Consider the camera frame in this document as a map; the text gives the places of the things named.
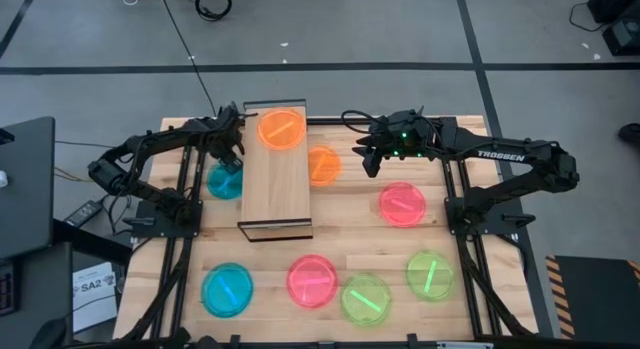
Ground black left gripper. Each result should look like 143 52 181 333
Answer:
209 104 247 175

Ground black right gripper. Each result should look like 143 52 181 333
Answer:
351 111 444 179

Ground teal translucent plastic plate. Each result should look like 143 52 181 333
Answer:
206 161 245 200
200 262 255 319

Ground orange translucent plastic plate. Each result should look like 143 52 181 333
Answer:
308 144 343 188
257 107 307 151

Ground pink translucent plastic plate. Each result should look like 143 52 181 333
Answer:
286 254 340 309
378 181 427 229

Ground green translucent plastic plate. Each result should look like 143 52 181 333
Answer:
405 250 456 301
340 273 392 326

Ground black power adapter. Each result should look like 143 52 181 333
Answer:
63 199 104 229

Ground white paper sign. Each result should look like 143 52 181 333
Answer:
72 261 119 334

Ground person's foot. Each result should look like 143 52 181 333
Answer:
618 122 640 144

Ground black keypad device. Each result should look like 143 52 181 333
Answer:
0 258 22 318

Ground black mat with hazard stripes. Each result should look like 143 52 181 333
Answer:
544 254 640 340

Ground black equipment case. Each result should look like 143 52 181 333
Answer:
587 0 640 58

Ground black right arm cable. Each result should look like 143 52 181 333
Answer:
341 109 386 136

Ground wooden shelf with black frame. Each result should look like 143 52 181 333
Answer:
237 98 314 243

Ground black aluminium table frame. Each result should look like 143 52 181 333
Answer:
113 114 540 349

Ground long black floor cable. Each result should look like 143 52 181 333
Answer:
158 0 220 118

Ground coiled black cable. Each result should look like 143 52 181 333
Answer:
193 0 234 23

